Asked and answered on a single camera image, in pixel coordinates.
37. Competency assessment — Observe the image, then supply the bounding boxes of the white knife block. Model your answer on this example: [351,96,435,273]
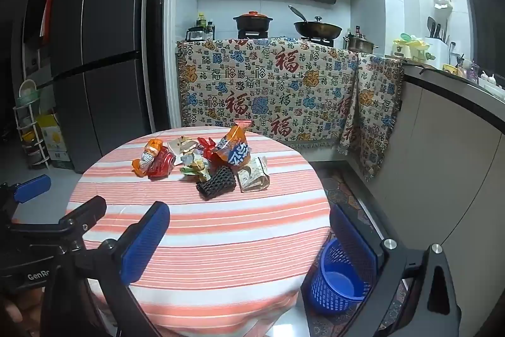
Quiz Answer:
[424,16,451,62]

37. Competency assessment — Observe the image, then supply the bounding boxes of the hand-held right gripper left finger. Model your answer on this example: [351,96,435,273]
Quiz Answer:
[39,202,171,337]

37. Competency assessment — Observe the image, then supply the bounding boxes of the black clay pot red lid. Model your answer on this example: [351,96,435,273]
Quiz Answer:
[233,10,270,32]

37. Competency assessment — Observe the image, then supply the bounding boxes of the large printed blanket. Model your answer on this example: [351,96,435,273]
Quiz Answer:
[175,38,361,153]

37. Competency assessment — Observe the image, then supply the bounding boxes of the yellow cardboard box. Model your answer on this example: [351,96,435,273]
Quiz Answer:
[37,114,74,169]

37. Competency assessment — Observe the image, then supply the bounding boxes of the black foam mesh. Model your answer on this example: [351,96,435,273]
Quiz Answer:
[196,165,238,201]

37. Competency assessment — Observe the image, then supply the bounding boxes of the crushed red can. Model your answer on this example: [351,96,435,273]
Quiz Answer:
[148,147,176,179]

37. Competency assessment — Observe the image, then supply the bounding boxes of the gold patterned paper bag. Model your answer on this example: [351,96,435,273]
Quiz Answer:
[237,155,270,193]

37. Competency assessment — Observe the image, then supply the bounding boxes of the red plastic bag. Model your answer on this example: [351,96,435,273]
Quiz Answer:
[197,137,229,169]

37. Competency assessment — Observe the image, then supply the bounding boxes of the black wok with lid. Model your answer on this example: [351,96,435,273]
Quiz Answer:
[289,5,342,39]

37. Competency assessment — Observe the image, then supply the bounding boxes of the dark grey refrigerator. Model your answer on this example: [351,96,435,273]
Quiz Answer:
[50,0,175,174]

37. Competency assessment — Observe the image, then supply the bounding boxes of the white kitchen counter cabinet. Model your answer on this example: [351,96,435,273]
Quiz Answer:
[389,58,505,284]

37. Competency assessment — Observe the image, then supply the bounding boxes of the orange striped tablecloth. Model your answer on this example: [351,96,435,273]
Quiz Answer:
[65,127,332,337]

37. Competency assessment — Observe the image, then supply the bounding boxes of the orange snack wrapper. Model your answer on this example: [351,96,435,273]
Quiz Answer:
[132,138,163,177]

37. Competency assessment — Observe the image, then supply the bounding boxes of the black gas stove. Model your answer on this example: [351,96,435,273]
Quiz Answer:
[237,28,335,46]

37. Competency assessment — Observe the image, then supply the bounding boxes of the pale green bowl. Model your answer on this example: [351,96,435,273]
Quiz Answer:
[19,80,41,99]

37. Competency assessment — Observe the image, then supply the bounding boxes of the red flat object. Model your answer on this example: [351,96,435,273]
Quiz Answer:
[40,0,53,38]

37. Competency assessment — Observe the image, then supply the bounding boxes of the white tiered rack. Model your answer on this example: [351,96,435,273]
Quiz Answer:
[14,82,53,171]

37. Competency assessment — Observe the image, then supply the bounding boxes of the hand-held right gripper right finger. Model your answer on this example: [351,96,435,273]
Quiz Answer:
[329,203,462,337]

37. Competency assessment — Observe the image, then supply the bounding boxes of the torn white wrapper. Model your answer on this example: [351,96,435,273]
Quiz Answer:
[168,137,199,166]

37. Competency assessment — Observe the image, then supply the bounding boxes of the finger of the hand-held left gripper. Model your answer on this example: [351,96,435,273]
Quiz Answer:
[0,175,52,219]
[10,196,107,243]

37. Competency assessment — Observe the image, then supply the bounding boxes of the small printed blanket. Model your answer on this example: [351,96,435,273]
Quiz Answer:
[337,51,405,182]

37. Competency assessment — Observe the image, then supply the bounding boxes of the yellow green juicer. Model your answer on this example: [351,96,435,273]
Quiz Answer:
[392,32,431,63]

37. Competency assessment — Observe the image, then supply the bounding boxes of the stainless steel pot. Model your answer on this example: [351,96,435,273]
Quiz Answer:
[342,35,379,53]

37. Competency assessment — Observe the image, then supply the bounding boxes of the blue plastic basket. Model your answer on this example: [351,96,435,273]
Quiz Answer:
[302,238,380,315]

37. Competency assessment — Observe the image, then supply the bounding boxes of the yellow green snack wrapper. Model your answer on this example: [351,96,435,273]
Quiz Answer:
[181,149,212,183]

